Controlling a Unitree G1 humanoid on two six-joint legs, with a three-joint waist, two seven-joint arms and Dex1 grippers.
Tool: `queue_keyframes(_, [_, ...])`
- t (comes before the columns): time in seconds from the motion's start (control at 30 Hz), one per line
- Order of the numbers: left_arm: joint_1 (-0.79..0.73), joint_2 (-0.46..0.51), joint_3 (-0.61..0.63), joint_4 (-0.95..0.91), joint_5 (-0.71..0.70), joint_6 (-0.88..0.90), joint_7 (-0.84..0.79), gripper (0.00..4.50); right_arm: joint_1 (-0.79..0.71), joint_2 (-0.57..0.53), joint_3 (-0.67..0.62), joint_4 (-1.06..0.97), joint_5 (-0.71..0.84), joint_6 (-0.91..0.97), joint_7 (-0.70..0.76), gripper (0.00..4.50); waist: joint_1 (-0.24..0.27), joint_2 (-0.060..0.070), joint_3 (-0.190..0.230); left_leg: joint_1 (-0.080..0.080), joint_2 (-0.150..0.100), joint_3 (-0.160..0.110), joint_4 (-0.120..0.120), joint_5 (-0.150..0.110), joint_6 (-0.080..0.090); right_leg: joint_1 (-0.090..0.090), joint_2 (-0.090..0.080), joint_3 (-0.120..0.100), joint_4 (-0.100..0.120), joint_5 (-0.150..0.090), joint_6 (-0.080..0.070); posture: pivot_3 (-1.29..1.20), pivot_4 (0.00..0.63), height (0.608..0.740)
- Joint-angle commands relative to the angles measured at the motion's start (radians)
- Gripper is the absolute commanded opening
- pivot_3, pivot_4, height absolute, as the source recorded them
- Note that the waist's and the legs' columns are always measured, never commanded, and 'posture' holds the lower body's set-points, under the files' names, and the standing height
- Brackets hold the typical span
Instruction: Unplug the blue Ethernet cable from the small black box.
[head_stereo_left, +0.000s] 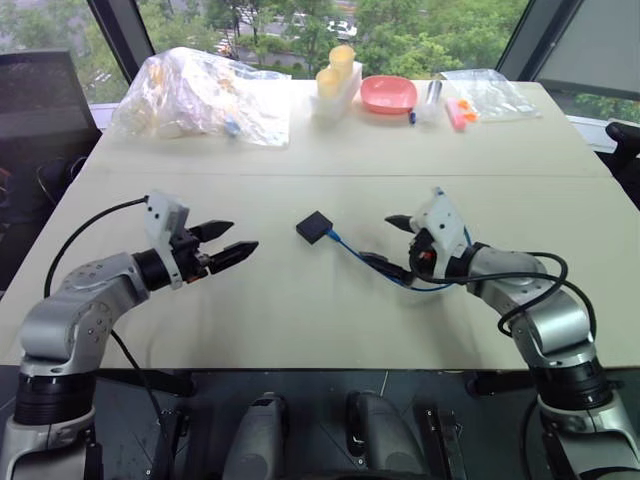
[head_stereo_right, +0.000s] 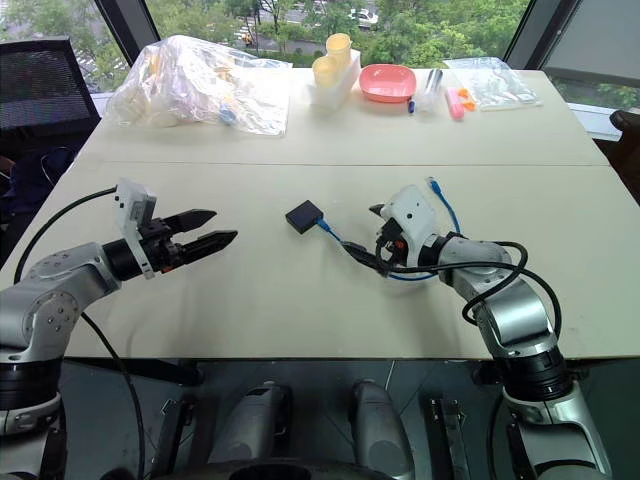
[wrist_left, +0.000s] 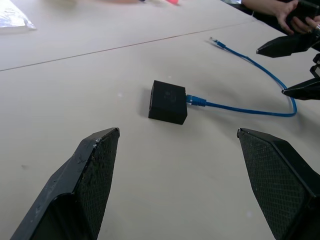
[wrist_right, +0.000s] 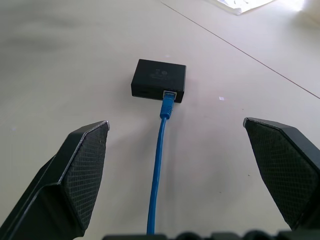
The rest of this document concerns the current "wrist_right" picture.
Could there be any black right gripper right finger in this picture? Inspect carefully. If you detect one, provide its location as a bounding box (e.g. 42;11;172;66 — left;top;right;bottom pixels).
242;117;320;232

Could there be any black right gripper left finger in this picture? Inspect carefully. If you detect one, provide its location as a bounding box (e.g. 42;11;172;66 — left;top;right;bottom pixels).
0;120;111;240

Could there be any small black network box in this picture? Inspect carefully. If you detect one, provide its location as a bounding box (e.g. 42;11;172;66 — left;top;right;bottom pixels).
130;58;187;104

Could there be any white crumpled sheet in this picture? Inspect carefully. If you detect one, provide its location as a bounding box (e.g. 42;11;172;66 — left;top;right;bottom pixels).
215;0;278;16

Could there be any blue Ethernet cable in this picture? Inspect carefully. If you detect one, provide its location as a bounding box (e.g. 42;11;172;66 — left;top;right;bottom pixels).
146;90;178;237

